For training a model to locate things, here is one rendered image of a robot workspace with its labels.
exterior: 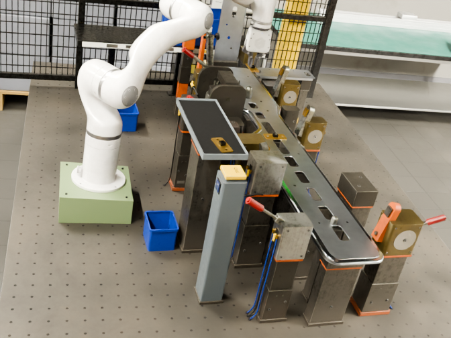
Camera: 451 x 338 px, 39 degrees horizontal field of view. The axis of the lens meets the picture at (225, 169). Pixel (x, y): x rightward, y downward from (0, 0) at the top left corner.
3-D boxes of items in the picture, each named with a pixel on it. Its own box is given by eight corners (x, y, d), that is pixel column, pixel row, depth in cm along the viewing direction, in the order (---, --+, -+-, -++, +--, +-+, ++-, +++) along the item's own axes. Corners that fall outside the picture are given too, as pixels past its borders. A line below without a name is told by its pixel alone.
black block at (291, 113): (291, 172, 274) (307, 111, 259) (270, 172, 271) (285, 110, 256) (287, 165, 278) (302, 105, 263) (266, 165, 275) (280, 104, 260)
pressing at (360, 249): (396, 262, 179) (397, 258, 178) (325, 266, 172) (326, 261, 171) (249, 69, 290) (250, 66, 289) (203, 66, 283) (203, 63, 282)
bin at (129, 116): (137, 131, 281) (139, 113, 276) (115, 131, 277) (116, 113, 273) (133, 120, 290) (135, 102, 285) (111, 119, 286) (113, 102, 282)
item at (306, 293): (320, 302, 203) (343, 230, 188) (306, 303, 201) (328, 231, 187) (314, 292, 207) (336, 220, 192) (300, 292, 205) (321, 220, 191)
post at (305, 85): (298, 133, 307) (312, 78, 293) (288, 133, 306) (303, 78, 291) (294, 128, 311) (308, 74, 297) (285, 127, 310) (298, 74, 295)
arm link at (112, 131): (101, 143, 209) (109, 76, 198) (67, 121, 219) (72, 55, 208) (128, 136, 218) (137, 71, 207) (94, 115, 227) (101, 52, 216)
